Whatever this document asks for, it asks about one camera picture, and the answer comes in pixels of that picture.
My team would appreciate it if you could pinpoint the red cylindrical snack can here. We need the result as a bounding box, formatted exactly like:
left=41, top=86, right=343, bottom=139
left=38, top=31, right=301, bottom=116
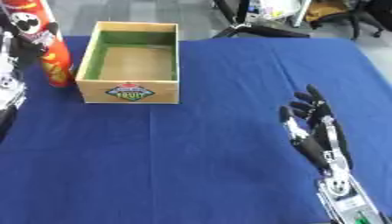
left=0, top=0, right=75, bottom=88

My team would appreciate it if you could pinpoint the black tripod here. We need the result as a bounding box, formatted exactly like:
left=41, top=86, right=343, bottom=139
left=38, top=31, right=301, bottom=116
left=211, top=0, right=312, bottom=39

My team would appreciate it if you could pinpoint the white cluttered cart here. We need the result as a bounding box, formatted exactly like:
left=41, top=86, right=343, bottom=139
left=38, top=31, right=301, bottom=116
left=246, top=0, right=312, bottom=29

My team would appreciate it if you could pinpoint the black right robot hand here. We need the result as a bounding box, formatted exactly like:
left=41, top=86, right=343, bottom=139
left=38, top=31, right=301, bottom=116
left=276, top=83, right=355, bottom=176

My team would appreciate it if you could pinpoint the black office chair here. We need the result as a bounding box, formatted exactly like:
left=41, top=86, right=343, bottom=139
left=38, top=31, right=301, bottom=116
left=304, top=0, right=392, bottom=41

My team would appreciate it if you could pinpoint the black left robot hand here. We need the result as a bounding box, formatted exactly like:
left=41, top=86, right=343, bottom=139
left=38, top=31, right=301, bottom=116
left=0, top=13, right=60, bottom=72

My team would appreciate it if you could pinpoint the tan cardboard box green inside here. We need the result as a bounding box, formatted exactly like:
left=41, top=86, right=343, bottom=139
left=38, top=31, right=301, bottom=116
left=74, top=20, right=181, bottom=105

